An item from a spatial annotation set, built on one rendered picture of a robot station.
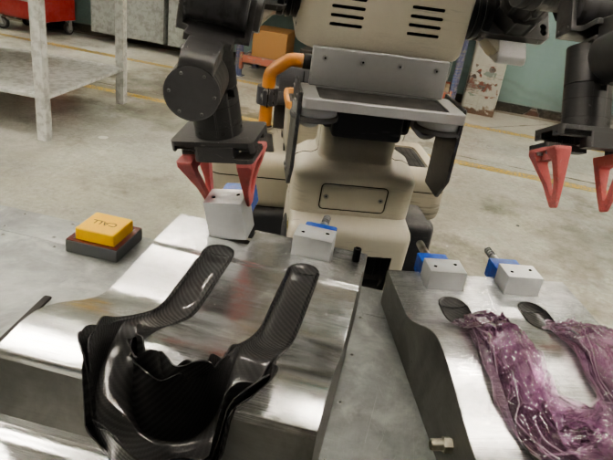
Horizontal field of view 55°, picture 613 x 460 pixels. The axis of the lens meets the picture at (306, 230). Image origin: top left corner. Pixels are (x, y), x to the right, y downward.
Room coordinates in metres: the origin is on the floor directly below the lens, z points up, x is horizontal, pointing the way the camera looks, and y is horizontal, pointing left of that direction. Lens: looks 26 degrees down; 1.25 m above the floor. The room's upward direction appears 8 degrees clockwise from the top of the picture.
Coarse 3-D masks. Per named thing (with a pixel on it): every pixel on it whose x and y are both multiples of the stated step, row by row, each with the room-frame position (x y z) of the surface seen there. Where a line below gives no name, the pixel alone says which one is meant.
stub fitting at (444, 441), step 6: (432, 438) 0.42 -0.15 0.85; (438, 438) 0.42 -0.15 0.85; (444, 438) 0.42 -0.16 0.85; (450, 438) 0.42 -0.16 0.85; (432, 444) 0.42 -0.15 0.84; (438, 444) 0.42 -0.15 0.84; (444, 444) 0.42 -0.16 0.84; (450, 444) 0.42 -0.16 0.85; (432, 450) 0.42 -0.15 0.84; (438, 450) 0.42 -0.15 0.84; (444, 450) 0.42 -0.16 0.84; (450, 450) 0.42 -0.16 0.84
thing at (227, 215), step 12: (216, 192) 0.69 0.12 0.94; (228, 192) 0.69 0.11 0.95; (240, 192) 0.69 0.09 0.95; (204, 204) 0.67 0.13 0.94; (216, 204) 0.67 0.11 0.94; (228, 204) 0.66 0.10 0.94; (240, 204) 0.66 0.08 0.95; (252, 204) 0.71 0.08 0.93; (216, 216) 0.67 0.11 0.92; (228, 216) 0.67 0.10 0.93; (240, 216) 0.66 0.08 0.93; (252, 216) 0.70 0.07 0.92; (216, 228) 0.67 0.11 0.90; (228, 228) 0.67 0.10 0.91; (240, 228) 0.67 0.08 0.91; (252, 228) 0.69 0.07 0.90
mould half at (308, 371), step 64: (192, 256) 0.62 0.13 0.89; (256, 256) 0.64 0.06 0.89; (64, 320) 0.40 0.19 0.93; (192, 320) 0.49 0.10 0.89; (256, 320) 0.52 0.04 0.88; (320, 320) 0.53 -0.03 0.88; (0, 384) 0.36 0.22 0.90; (64, 384) 0.35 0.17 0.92; (320, 384) 0.37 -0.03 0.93; (0, 448) 0.33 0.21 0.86; (64, 448) 0.33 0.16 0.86; (256, 448) 0.32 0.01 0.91; (320, 448) 0.42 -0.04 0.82
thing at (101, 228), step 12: (96, 216) 0.78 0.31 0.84; (108, 216) 0.79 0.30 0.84; (84, 228) 0.74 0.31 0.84; (96, 228) 0.75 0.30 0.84; (108, 228) 0.75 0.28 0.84; (120, 228) 0.76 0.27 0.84; (132, 228) 0.79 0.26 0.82; (96, 240) 0.74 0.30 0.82; (108, 240) 0.73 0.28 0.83; (120, 240) 0.75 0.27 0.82
